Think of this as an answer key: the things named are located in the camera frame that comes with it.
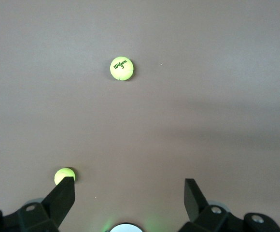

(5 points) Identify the brown table cover sheet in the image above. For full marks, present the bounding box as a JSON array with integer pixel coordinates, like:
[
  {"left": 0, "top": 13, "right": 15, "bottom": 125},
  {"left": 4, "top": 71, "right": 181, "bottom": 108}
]
[{"left": 0, "top": 0, "right": 280, "bottom": 232}]

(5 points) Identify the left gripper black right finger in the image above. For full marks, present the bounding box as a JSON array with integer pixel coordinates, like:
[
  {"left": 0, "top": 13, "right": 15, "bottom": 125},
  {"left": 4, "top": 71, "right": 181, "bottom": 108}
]
[{"left": 178, "top": 178, "right": 280, "bottom": 232}]

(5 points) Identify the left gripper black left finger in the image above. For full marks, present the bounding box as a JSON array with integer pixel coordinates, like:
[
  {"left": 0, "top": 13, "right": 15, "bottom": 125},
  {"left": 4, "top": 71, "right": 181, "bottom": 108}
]
[{"left": 0, "top": 176, "right": 76, "bottom": 232}]

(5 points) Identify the yellow-green tennis ball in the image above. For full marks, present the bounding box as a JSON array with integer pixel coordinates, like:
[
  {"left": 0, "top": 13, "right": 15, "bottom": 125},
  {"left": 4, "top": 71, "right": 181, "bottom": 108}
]
[
  {"left": 54, "top": 167, "right": 76, "bottom": 186},
  {"left": 109, "top": 56, "right": 134, "bottom": 81}
]

